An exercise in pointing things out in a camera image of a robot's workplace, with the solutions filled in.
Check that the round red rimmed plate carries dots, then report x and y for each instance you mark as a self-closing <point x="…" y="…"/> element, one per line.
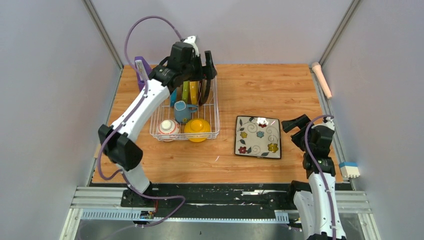
<point x="204" y="91"/>

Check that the blue polka dot plate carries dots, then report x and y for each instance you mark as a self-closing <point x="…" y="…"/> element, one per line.
<point x="173" y="98"/>

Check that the white wire dish rack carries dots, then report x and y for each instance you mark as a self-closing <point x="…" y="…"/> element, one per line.
<point x="209" y="111"/>

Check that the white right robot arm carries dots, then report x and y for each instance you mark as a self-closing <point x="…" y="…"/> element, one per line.
<point x="315" y="199"/>

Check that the square floral plate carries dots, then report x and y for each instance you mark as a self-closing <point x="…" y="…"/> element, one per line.
<point x="258" y="137"/>

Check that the purple metronome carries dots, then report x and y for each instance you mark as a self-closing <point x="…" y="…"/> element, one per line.
<point x="143" y="71"/>

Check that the teal floral mug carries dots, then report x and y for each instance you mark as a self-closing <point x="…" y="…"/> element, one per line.
<point x="183" y="111"/>

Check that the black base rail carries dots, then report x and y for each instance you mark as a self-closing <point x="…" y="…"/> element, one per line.
<point x="210" y="203"/>

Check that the beige cylinder handle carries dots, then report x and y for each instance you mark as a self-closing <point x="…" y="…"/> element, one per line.
<point x="317" y="70"/>

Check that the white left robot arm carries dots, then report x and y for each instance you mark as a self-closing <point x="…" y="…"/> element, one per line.
<point x="118" y="141"/>

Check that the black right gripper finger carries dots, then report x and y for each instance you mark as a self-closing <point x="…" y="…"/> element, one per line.
<point x="299" y="140"/>
<point x="299" y="122"/>

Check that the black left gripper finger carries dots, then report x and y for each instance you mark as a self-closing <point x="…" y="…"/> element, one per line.
<point x="196" y="75"/>
<point x="210" y="71"/>

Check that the yellow polka dot plate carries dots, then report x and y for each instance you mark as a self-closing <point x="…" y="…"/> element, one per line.
<point x="194" y="92"/>

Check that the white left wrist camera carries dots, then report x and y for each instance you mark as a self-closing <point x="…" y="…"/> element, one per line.
<point x="192" y="41"/>

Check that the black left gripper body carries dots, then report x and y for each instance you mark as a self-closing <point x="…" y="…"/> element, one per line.
<point x="195" y="62"/>

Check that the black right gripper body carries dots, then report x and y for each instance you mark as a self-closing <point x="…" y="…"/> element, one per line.
<point x="309" y="133"/>

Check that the yellow ribbed bowl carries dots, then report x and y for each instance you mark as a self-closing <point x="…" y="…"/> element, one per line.
<point x="200" y="128"/>

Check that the green polka dot plate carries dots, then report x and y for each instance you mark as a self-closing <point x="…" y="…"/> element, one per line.
<point x="185" y="92"/>

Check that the white orange patterned bowl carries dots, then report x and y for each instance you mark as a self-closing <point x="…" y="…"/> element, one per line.
<point x="168" y="130"/>

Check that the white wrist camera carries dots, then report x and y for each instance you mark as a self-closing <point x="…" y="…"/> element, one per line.
<point x="192" y="41"/>
<point x="329" y="123"/>

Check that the white blue toy block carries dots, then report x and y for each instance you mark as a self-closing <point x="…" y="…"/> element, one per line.
<point x="349" y="170"/>

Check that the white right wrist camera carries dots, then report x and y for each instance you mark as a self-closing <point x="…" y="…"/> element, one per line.
<point x="329" y="123"/>

